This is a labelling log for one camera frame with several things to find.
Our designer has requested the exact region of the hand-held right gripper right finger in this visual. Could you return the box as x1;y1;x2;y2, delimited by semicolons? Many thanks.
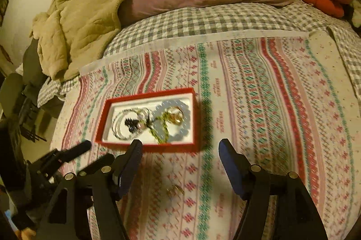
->
218;138;329;240

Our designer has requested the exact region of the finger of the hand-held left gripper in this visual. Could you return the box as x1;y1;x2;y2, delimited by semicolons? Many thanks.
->
77;154;115;177
60;141;92;164

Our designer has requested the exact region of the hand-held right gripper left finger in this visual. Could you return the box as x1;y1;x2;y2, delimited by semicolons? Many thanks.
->
35;139;144;240

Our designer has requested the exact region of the pearl bracelet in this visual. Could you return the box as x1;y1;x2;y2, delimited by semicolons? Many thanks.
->
111;107;153;140

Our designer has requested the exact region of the black charm with pink beads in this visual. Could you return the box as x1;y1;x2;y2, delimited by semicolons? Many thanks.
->
124;116;147;130

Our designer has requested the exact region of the red jewelry box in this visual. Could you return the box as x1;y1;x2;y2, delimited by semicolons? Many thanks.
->
95;88;201;154

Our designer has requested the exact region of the small gold earring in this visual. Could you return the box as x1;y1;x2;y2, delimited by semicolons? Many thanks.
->
166;184;184;196

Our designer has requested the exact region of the green gold chain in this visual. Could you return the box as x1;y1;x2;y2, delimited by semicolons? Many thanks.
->
148;112;171;145

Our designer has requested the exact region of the pale blue bead bracelet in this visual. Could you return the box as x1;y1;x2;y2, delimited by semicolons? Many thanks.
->
152;99;191;142

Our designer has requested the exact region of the gold brooch with green gem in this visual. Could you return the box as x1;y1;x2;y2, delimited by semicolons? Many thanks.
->
162;106;185;125

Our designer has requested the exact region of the patterned striped cloth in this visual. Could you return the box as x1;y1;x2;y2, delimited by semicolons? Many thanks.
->
49;36;361;240

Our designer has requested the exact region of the black chair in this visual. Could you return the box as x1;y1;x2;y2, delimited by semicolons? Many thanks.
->
0;73;48;142

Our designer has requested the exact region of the dark clothing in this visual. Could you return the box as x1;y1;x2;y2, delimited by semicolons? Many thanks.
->
21;39;57;88

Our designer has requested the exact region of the beige fleece blanket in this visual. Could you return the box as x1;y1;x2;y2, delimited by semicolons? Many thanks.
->
30;0;148;81

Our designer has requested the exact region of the grey checked bedsheet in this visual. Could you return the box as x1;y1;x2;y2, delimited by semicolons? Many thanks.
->
37;0;361;108

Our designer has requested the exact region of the white plush toy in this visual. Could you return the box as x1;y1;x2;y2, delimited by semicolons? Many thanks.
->
348;0;361;29

